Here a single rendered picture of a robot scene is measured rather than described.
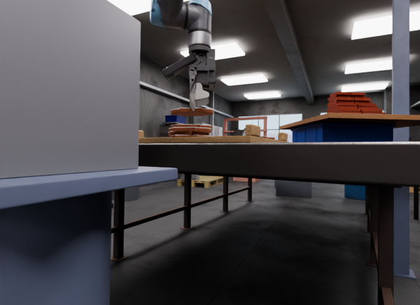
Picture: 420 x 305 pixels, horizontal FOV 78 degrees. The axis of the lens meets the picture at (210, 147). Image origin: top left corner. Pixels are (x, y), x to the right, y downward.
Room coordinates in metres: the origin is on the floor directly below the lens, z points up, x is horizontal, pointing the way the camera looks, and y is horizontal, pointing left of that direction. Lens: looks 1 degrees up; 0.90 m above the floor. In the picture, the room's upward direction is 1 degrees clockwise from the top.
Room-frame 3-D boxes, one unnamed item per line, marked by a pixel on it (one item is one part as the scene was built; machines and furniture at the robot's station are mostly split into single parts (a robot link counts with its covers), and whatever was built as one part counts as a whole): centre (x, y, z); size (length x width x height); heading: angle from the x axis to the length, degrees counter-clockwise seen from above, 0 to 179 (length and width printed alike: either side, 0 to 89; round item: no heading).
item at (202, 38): (0.84, 0.04, 1.25); 0.08 x 0.08 x 0.05
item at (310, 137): (1.18, -0.58, 0.97); 0.31 x 0.31 x 0.10; 5
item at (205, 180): (7.16, 0.19, 0.20); 1.34 x 0.93 x 0.39; 155
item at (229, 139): (0.83, 0.00, 0.93); 0.41 x 0.35 x 0.02; 60
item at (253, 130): (0.62, -0.10, 0.95); 0.06 x 0.02 x 0.03; 150
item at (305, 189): (5.98, -1.86, 0.39); 1.46 x 0.75 x 0.78; 167
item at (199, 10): (0.83, 0.04, 1.32); 0.09 x 0.08 x 0.11; 107
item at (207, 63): (0.83, 0.03, 1.17); 0.09 x 0.08 x 0.12; 91
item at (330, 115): (1.18, -0.64, 1.03); 0.50 x 0.50 x 0.02; 5
